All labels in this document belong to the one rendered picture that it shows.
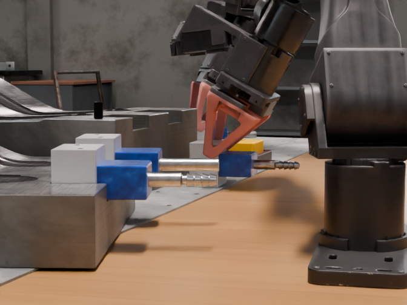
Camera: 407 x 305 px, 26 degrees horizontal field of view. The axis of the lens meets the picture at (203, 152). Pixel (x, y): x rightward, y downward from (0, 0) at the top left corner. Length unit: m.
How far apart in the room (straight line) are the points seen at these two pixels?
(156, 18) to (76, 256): 10.17
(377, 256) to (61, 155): 0.26
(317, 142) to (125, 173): 0.15
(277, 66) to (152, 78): 9.77
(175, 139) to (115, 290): 0.52
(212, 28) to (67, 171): 0.41
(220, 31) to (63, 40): 10.12
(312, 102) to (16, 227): 0.24
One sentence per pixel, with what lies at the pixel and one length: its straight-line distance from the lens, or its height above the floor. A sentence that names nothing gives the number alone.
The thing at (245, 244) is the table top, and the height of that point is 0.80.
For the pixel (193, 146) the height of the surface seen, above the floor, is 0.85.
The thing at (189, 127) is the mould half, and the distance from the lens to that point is 1.15.
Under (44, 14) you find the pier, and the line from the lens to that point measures 11.15.
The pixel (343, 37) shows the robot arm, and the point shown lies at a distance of 0.71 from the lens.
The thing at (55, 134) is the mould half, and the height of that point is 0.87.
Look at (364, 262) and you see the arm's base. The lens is 0.64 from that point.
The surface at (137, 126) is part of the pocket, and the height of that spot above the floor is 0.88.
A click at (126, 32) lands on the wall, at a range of 10.89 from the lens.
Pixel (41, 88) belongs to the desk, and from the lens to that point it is 9.63.
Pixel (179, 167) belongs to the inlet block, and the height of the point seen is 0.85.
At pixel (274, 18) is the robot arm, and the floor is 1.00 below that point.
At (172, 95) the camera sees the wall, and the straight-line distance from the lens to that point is 10.74.
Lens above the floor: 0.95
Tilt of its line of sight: 6 degrees down
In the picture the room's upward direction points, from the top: straight up
